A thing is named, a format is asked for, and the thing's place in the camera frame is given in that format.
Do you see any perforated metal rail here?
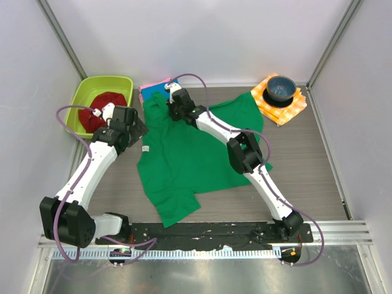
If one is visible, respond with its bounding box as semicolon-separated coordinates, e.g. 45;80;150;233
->
51;247;282;260

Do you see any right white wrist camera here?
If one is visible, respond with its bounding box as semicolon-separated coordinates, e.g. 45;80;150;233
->
164;82;182;95

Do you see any green t shirt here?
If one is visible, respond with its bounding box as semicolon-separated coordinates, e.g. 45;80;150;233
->
136;91;273;229

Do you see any black saucer plate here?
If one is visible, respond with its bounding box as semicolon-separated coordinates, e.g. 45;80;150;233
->
263;86;296;108

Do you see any dark blue ceramic bowl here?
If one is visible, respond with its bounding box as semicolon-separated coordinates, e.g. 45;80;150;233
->
266;76;296;102

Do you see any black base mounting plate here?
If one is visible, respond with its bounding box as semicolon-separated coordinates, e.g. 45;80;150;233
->
112;222;314;251

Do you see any lime green plastic basin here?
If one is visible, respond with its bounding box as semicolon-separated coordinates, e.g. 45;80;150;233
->
65;75;134;139

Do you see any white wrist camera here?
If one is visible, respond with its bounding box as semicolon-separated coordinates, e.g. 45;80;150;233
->
164;82;182;95
92;102;116;122

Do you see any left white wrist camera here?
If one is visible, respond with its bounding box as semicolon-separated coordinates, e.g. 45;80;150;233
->
92;102;116;122

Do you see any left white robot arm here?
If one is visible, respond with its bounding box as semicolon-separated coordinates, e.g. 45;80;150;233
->
39;103;148;248

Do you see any red t shirt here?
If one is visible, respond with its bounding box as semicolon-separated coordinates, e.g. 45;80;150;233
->
78;92;127;134

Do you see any blue t shirt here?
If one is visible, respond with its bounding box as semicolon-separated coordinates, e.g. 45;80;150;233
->
141;78;180;100

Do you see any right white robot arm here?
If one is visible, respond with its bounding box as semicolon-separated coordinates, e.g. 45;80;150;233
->
165;83;303;242

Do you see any pink t shirt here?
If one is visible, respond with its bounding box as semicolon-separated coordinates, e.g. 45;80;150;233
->
138;77;173;104

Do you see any orange checkered cloth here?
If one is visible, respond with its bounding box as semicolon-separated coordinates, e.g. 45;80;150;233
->
251;74;307;126

